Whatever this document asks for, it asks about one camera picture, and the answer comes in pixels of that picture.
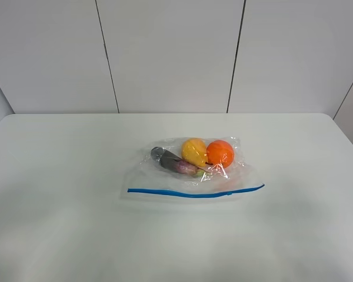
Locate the clear blue-zip plastic bag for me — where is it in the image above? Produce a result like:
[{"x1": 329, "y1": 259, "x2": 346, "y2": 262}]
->
[{"x1": 122, "y1": 136, "x2": 265, "y2": 199}]

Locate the yellow toy pear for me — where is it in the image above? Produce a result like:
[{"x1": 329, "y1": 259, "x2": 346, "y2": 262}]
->
[{"x1": 181, "y1": 138, "x2": 208, "y2": 167}]

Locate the purple toy eggplant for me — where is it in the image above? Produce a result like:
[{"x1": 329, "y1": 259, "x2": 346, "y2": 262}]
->
[{"x1": 151, "y1": 147, "x2": 206, "y2": 177}]

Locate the orange toy fruit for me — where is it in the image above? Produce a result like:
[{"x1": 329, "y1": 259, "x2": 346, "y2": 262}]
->
[{"x1": 207, "y1": 140, "x2": 235, "y2": 168}]

